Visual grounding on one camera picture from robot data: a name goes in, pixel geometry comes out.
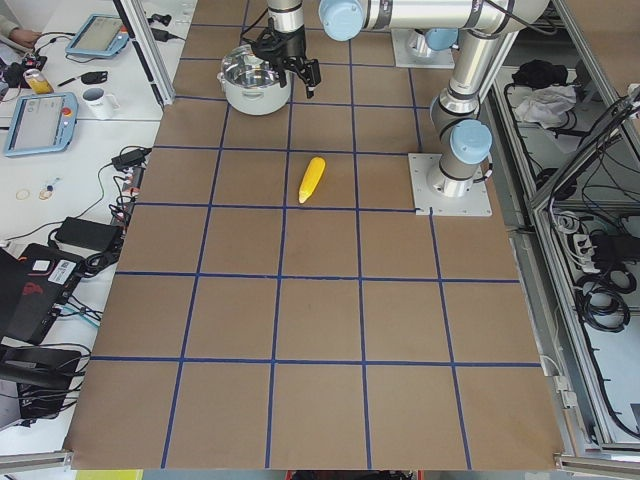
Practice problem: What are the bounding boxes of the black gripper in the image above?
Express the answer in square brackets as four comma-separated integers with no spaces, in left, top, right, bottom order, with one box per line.
[251,27,321,98]

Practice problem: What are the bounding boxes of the yellow plastic corn cob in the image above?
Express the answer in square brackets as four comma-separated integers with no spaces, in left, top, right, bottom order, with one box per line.
[298,156,326,204]

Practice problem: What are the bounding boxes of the glass pot lid with knob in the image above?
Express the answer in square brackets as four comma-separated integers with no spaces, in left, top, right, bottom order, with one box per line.
[221,44,280,88]

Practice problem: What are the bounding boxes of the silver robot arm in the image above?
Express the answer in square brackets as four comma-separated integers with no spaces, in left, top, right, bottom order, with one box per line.
[318,0,548,198]
[248,0,321,99]

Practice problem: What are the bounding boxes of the pale green cooking pot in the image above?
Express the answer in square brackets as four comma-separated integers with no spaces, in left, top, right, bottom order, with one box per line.
[217,71,292,116]

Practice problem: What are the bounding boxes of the teach pendant tablet far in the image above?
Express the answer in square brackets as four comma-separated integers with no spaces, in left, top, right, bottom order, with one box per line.
[65,14,130,58]

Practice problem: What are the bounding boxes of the teach pendant tablet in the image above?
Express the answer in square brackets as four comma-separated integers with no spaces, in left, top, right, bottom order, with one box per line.
[3,92,78,157]
[65,14,130,58]

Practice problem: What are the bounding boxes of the black power adapter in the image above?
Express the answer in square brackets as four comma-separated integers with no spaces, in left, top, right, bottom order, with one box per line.
[111,147,152,171]

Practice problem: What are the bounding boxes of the white mug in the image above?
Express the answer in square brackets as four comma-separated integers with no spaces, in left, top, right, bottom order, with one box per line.
[82,87,120,120]

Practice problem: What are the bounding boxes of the black cloth bundle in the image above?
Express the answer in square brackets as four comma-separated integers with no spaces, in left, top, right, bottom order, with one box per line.
[512,59,568,89]

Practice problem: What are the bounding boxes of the yellow bottle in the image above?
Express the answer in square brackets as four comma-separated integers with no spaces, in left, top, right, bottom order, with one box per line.
[23,68,54,94]

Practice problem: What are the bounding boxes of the white crumpled cloth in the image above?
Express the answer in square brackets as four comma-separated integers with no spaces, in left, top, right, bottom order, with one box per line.
[514,86,577,128]

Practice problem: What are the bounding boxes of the black power brick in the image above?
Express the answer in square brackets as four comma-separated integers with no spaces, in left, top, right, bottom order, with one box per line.
[54,217,123,252]

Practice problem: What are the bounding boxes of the teach pendant tablet near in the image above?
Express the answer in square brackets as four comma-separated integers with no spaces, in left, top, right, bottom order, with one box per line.
[3,92,78,157]

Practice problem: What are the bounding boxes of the black laptop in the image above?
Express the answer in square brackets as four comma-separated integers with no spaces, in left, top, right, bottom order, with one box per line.
[1,243,84,345]

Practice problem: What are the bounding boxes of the white power strip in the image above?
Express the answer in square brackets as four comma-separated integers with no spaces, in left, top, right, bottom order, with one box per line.
[567,232,600,274]

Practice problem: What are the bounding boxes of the black electronics box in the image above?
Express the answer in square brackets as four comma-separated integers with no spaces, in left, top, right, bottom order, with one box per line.
[1,345,88,429]

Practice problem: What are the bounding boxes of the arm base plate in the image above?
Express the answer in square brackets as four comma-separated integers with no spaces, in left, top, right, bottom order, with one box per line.
[408,153,492,217]
[391,28,459,69]

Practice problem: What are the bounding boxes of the coiled black cables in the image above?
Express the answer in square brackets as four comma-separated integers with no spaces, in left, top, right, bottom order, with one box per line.
[574,269,634,334]

